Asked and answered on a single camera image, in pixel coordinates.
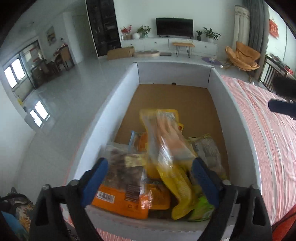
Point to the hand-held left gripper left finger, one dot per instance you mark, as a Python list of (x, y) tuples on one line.
[(94, 183)]

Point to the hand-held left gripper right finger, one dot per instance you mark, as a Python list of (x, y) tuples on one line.
[(205, 180)]

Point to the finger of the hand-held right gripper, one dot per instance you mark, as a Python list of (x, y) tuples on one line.
[(282, 107), (285, 87)]

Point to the green cracker packet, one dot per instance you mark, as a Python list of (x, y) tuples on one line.
[(201, 208)]

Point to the clear bag of brown snacks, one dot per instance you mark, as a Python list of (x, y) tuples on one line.
[(208, 150)]

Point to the orange snack bag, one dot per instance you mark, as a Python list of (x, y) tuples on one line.
[(120, 201)]

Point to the yellow snack packet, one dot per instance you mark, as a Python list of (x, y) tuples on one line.
[(161, 143)]

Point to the orange snack packet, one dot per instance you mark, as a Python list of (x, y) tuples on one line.
[(141, 141)]

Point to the white cardboard box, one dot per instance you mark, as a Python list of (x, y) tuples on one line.
[(104, 111)]

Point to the wooden crib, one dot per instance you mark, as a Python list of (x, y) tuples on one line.
[(270, 71)]

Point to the orange striped sheet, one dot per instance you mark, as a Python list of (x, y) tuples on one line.
[(272, 143)]

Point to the orange lounge chair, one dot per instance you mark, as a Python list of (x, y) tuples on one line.
[(242, 55)]

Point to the grey curtain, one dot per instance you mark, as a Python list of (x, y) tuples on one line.
[(256, 27)]

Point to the white tower air conditioner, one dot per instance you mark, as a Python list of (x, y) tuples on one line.
[(241, 23)]

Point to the purple floor mat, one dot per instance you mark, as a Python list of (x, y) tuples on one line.
[(211, 60)]

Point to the floral cushion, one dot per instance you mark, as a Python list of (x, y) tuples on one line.
[(23, 215)]

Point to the large green potted plant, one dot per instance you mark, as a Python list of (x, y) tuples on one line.
[(211, 33)]

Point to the red fuzzy blanket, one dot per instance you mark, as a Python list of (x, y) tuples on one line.
[(285, 228)]

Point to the small green potted plant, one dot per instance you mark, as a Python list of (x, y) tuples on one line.
[(199, 34)]

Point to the wooden stool with metal legs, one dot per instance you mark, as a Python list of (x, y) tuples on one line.
[(182, 44)]

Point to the grey flat floor scale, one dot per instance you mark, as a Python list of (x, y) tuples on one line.
[(165, 54)]

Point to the black television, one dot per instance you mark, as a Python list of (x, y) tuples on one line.
[(174, 27)]

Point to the brown cardboard box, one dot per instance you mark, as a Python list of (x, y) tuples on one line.
[(120, 53)]

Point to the wooden dining chair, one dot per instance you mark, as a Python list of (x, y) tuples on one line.
[(63, 54)]

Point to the balcony glass door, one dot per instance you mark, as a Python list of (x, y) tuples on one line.
[(16, 71)]

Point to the oval wooden pet tray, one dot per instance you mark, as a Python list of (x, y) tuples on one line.
[(146, 54)]

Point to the white television cabinet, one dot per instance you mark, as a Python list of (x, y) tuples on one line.
[(150, 44)]

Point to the round white vase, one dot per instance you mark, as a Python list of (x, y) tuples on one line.
[(136, 36)]

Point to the red flowers in vase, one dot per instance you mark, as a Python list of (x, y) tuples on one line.
[(126, 31)]

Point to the black glass cabinet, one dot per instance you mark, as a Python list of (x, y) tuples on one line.
[(104, 27)]

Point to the red wall hanging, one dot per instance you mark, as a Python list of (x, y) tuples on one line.
[(273, 27)]

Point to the framed wall picture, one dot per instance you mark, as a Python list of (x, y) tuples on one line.
[(50, 34)]

